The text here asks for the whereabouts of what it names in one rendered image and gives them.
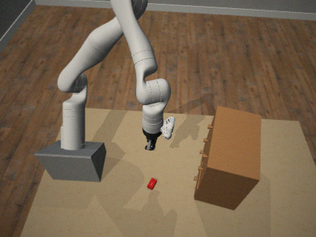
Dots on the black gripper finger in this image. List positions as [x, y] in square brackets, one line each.
[151, 146]

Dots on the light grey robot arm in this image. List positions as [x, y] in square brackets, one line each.
[153, 95]

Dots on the brown wooden chest of drawers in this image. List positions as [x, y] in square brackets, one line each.
[233, 168]

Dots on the red nine-volt battery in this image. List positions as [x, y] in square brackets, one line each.
[151, 183]

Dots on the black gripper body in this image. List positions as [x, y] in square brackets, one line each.
[151, 136]

